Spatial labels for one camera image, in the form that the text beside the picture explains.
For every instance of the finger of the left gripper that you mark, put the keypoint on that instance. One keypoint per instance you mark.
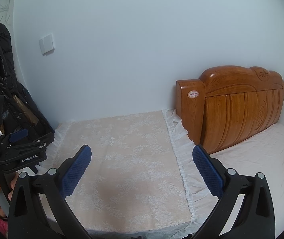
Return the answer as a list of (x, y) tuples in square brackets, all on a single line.
[(14, 137), (37, 145)]

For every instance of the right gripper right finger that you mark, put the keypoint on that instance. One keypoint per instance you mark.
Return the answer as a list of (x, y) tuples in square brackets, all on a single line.
[(255, 218)]

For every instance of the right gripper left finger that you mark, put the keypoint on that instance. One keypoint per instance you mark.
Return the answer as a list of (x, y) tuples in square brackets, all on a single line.
[(27, 218)]

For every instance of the black jacket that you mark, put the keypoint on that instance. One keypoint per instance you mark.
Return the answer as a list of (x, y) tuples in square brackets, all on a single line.
[(19, 109)]

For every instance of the wooden headboard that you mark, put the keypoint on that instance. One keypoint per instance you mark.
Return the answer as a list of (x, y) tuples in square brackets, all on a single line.
[(229, 104)]

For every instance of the pink lace table cover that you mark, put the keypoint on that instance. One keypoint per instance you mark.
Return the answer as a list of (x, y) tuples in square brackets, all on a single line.
[(141, 180)]

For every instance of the white wall switch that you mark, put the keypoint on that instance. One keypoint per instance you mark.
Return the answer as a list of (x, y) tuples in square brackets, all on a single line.
[(46, 44)]

